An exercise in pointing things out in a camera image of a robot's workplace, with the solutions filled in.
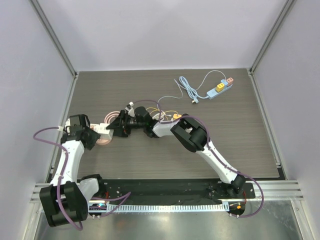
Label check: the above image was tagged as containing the white cube socket plain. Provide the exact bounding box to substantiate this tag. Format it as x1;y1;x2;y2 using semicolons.
97;123;114;141

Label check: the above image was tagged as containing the white cube socket tiger sticker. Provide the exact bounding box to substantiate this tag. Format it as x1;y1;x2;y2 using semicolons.
90;123;108;134

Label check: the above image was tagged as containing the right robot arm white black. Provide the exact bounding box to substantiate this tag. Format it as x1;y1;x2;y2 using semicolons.
106;106;246;198

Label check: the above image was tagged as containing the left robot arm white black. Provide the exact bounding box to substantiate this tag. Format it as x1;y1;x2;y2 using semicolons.
39;114;106;231

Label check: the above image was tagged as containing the yellow orange plug adapter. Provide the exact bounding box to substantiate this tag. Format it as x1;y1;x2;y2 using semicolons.
173;113;181;119

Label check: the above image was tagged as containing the yellow plug adapter on strip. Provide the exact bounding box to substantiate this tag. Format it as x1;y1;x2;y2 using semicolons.
215;82;225;93

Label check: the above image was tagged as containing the pink plug adapter on strip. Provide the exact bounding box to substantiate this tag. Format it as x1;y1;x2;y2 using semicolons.
226;77;234;87

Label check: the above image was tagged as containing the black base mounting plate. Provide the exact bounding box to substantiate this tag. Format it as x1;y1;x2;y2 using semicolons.
94;178;256;206

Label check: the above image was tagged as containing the light blue power strip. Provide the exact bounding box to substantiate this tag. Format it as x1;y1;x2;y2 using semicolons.
206;82;233;100

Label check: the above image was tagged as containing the white bundled cable with plug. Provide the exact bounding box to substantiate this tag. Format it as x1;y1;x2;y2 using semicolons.
152;112;168;122

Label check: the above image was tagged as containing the yellow thin cable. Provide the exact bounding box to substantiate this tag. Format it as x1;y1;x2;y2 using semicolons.
146;107;177;121

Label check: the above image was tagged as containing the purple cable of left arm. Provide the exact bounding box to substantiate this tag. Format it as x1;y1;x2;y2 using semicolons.
32;126;132;231

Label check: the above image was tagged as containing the light blue power cable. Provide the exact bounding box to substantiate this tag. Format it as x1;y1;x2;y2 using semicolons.
155;70;227;111

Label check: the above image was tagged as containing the white slotted cable duct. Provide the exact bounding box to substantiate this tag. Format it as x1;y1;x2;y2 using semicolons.
88;202;230;214

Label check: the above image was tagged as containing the left aluminium frame post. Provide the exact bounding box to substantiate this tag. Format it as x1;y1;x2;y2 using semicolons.
29;0;77;79

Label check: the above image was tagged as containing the aluminium frame post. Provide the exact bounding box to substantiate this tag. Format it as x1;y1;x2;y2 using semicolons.
29;0;77;79
247;0;298;75

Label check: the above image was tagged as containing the aluminium frame rail front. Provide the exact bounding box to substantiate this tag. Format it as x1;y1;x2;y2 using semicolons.
29;180;304;204

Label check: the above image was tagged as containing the right aluminium frame post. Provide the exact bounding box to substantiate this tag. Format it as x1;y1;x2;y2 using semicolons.
247;0;298;75

